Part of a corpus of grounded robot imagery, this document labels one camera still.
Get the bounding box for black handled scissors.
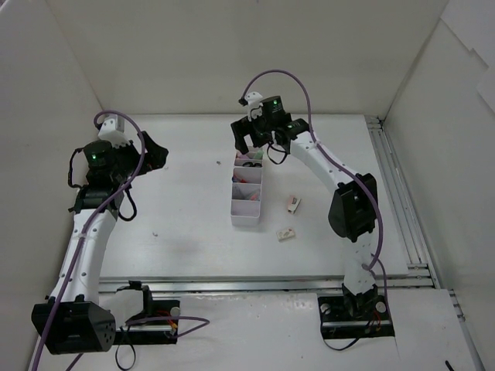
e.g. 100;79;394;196
242;161;263;168

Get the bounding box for small white eraser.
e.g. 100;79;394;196
276;227;295;242

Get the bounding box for green highlighter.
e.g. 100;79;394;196
253;151;264;160

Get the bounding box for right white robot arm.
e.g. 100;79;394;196
231;92;377;318

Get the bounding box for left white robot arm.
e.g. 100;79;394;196
32;131;169;355

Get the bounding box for white compartment organizer box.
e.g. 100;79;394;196
230;146;265;227

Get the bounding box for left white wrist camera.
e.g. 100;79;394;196
97;114;131;148

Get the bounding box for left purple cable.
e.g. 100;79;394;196
25;111;210;371

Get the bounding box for purple cable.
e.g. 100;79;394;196
25;111;210;371
243;69;389;294

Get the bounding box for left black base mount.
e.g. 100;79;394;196
114;298;181;345

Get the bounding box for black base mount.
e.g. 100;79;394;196
317;294;395;340
114;298;181;345

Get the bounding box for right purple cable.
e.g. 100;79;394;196
243;69;389;294

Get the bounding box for front aluminium rail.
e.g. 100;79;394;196
96;274;438;295

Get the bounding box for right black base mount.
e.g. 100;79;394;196
317;294;395;340

